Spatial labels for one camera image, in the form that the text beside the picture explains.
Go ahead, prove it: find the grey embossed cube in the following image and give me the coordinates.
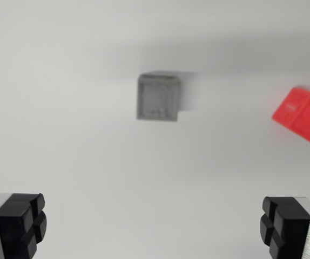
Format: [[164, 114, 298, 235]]
[[136, 71, 182, 122]]

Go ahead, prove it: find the gripper right finger with black rubber pad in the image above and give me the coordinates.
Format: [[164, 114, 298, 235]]
[[259, 196, 310, 259]]

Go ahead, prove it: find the gripper left finger with black rubber pad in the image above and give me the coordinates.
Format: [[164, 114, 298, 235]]
[[0, 192, 48, 259]]

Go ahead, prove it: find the red cube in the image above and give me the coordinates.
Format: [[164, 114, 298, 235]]
[[271, 86, 310, 147]]

